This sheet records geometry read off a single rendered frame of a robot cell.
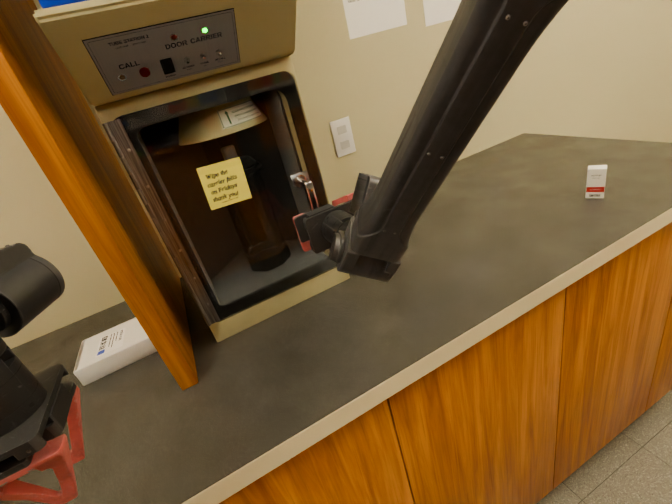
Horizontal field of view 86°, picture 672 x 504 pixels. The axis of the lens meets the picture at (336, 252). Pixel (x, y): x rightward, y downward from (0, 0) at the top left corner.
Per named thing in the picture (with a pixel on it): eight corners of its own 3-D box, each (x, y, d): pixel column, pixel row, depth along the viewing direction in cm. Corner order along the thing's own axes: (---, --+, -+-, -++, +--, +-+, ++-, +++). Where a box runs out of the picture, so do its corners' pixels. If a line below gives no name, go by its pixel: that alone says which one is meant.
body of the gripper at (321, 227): (300, 217, 60) (318, 230, 54) (353, 195, 63) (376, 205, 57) (311, 251, 63) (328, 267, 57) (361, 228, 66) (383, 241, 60)
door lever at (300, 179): (317, 216, 74) (305, 221, 73) (304, 172, 70) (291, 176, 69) (327, 223, 70) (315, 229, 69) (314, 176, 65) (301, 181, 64)
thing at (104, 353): (91, 353, 83) (81, 340, 81) (161, 321, 88) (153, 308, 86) (83, 386, 73) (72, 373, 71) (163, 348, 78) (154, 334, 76)
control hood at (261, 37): (92, 107, 53) (51, 30, 49) (291, 54, 63) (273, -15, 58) (79, 107, 44) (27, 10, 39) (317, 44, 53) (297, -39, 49)
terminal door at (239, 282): (211, 323, 73) (106, 119, 54) (343, 262, 81) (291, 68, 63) (212, 325, 72) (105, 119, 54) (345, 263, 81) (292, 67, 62)
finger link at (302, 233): (279, 207, 66) (297, 221, 58) (314, 193, 68) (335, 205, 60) (290, 239, 69) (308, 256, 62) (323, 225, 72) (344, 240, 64)
